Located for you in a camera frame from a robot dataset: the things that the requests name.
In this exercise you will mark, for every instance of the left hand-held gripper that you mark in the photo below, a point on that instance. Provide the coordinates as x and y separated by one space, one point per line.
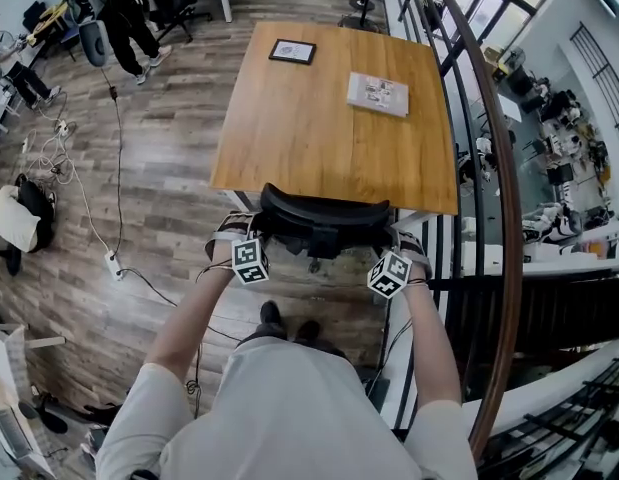
250 263

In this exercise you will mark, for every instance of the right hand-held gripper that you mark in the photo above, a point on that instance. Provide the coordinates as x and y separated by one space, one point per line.
389 275

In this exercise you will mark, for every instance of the black mesh office chair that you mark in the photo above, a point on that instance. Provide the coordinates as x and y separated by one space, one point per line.
319 208

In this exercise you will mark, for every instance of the person's left forearm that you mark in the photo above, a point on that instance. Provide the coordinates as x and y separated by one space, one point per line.
189 323

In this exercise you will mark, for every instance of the person's right forearm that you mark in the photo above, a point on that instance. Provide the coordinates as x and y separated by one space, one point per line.
431 343

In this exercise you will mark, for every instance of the person's left hand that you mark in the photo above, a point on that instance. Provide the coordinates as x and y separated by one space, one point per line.
221 248

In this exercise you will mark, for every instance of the person's right hand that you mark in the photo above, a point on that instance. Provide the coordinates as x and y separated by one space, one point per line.
419 263

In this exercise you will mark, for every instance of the person's left black shoe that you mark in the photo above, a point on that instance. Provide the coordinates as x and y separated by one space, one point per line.
271 313

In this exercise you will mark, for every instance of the person's black shoe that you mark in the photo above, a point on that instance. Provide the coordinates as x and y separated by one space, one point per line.
309 330
271 313

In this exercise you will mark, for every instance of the person's right black shoe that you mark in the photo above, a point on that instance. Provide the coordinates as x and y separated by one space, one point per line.
309 330

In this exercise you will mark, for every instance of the wooden handrail black railing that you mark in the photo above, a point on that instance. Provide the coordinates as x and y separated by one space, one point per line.
511 218

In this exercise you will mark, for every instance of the wooden table with white legs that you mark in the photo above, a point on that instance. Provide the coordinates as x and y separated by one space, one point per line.
299 133

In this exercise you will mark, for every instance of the black staircase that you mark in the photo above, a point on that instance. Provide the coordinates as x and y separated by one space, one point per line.
539 318

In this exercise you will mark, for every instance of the person's white shirt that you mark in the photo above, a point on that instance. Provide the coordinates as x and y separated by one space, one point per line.
289 418

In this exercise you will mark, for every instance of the white printed booklet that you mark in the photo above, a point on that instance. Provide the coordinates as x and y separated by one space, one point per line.
377 94

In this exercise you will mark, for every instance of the black framed tablet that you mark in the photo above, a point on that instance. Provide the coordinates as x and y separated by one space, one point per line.
292 51

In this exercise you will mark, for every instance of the small white power strip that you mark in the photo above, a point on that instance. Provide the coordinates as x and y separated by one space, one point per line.
61 127

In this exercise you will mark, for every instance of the black round stool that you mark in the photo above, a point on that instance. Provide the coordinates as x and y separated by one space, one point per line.
11 263

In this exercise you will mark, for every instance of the white side desk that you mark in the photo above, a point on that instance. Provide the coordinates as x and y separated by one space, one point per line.
4 368

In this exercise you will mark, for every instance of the grey oval device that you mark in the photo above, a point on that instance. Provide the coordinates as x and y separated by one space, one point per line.
94 43

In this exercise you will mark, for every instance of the grey laptop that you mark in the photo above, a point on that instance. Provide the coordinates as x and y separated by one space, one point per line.
11 438

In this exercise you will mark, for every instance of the black wall railing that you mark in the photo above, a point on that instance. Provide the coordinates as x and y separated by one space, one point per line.
604 78

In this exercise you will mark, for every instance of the yellow frame object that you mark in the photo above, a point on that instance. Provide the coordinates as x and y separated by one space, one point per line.
49 18

